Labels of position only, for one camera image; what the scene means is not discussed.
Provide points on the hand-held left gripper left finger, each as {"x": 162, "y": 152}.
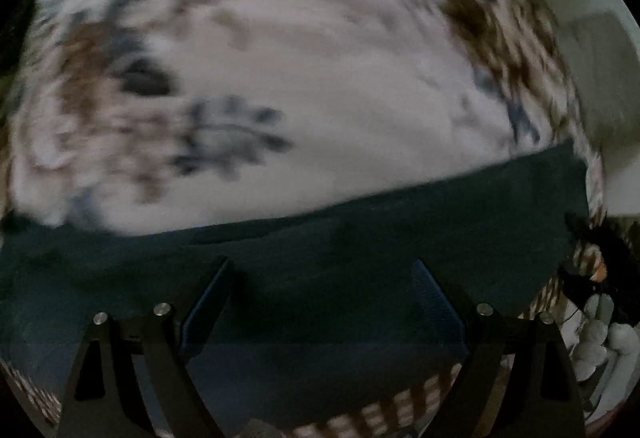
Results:
{"x": 205, "y": 305}

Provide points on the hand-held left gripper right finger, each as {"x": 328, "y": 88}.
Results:
{"x": 436, "y": 305}

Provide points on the dark teal pants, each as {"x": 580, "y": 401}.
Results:
{"x": 300, "y": 278}

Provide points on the white pillow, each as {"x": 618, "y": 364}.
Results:
{"x": 595, "y": 67}

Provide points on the white floral printed blanket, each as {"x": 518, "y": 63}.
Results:
{"x": 280, "y": 67}

